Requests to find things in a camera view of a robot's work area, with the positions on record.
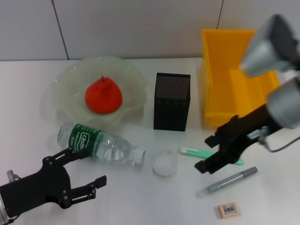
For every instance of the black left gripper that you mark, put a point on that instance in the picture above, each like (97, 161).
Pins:
(37, 189)

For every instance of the beige eraser with barcode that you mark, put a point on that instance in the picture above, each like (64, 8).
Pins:
(229, 211)

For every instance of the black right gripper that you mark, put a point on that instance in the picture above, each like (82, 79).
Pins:
(246, 131)

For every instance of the clear green-label water bottle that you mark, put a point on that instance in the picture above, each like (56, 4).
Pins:
(82, 138)

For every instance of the black mesh pen holder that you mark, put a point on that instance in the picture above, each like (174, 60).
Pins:
(171, 110)

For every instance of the mint green white pen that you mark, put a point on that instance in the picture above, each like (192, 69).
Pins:
(192, 150)

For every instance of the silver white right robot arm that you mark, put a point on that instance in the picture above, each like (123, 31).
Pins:
(262, 54)

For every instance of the green glass fruit plate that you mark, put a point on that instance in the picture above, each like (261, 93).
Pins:
(70, 82)

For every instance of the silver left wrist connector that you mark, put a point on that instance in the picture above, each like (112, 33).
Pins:
(12, 175)

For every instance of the yellow plastic bin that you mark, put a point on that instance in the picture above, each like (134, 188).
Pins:
(222, 70)

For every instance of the white paper ball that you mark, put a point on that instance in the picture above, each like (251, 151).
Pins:
(164, 164)

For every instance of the grey marker pen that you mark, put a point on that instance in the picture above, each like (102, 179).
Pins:
(229, 181)

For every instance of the red-orange orange fruit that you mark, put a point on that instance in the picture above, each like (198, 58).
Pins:
(103, 96)

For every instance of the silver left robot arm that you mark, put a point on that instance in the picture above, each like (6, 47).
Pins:
(2, 208)

